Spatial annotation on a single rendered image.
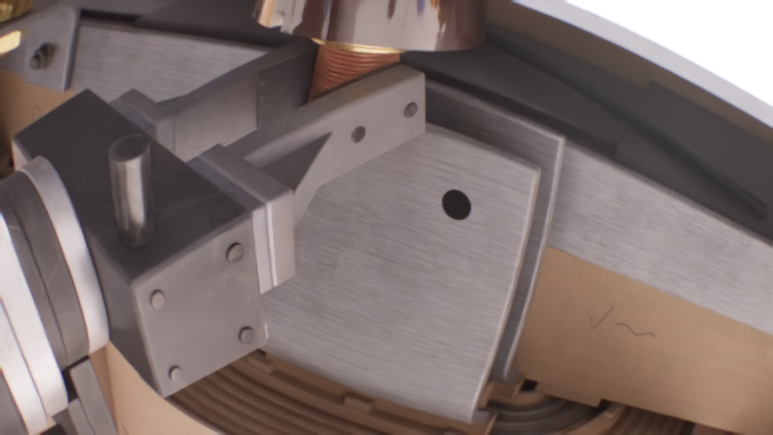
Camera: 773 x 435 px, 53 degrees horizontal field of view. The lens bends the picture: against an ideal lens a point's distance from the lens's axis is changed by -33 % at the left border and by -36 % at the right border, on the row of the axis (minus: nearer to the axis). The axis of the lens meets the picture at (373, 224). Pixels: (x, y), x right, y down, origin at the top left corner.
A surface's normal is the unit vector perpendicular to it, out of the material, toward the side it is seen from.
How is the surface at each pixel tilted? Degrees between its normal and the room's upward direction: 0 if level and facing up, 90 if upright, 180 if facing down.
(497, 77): 0
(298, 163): 12
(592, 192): 90
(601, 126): 0
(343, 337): 90
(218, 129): 90
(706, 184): 0
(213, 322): 90
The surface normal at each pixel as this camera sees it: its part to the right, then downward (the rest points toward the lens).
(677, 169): 0.15, -0.88
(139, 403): -0.70, 0.24
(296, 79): 0.69, 0.42
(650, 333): -0.43, 0.36
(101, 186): 0.00, -0.81
